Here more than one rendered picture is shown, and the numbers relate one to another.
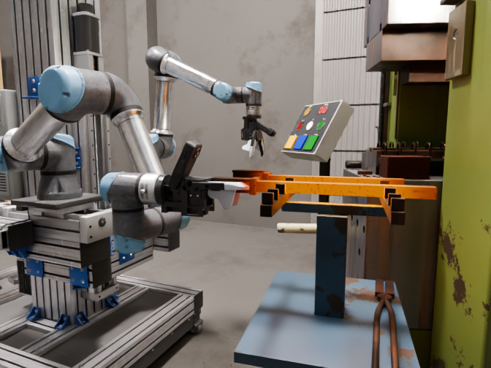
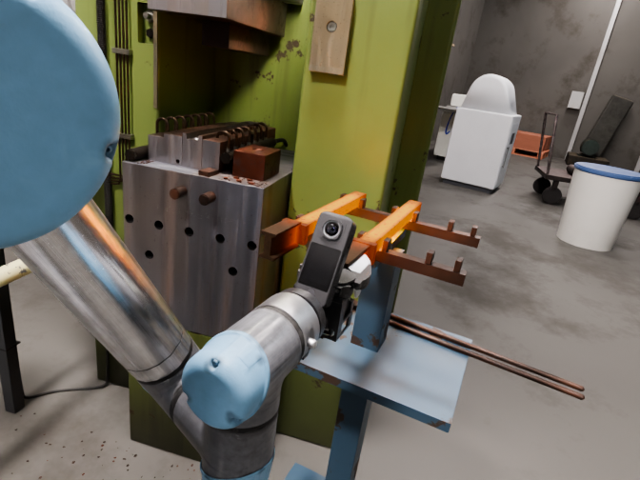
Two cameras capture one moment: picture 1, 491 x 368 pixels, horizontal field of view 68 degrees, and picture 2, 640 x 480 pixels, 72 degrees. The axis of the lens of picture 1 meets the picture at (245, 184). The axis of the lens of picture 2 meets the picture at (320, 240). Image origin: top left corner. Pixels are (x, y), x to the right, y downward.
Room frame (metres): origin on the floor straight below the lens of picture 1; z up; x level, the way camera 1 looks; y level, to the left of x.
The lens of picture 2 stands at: (0.78, 0.64, 1.19)
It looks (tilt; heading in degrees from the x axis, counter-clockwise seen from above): 21 degrees down; 276
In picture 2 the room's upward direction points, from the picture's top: 8 degrees clockwise
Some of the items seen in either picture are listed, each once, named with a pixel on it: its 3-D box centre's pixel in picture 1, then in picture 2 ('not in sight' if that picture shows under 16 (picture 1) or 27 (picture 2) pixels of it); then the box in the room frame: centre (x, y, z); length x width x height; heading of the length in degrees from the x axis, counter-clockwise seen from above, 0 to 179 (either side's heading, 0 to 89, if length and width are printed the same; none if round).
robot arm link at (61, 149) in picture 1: (55, 151); not in sight; (1.31, 0.68, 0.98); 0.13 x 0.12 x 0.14; 144
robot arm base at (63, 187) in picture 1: (59, 183); not in sight; (1.32, 0.68, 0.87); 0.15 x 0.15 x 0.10
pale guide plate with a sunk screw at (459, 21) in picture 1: (459, 42); (330, 36); (0.95, -0.53, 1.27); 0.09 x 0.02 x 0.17; 175
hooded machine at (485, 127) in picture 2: not in sight; (485, 132); (-0.51, -5.59, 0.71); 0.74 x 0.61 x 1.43; 157
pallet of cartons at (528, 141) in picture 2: not in sight; (518, 142); (-2.33, -10.52, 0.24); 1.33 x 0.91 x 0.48; 156
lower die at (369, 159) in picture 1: (430, 160); (219, 140); (1.26, -0.64, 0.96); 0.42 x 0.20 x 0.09; 85
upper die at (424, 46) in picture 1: (438, 51); (227, 6); (1.26, -0.64, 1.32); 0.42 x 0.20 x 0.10; 85
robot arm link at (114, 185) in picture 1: (126, 189); (245, 366); (0.87, 0.29, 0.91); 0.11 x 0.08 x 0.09; 74
